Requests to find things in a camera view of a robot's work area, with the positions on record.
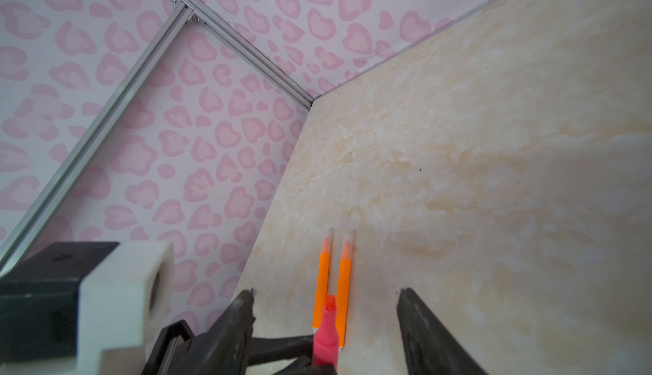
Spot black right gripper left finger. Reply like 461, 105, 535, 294
166, 289, 256, 374

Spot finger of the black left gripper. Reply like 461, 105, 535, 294
141, 319, 195, 375
247, 335, 336, 375

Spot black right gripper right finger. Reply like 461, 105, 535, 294
397, 288, 487, 375

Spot orange highlighter pen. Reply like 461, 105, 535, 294
336, 230, 357, 348
312, 227, 334, 330

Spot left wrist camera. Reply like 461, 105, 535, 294
1, 241, 174, 374

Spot diagonal aluminium frame bar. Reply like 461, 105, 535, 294
1, 2, 193, 275

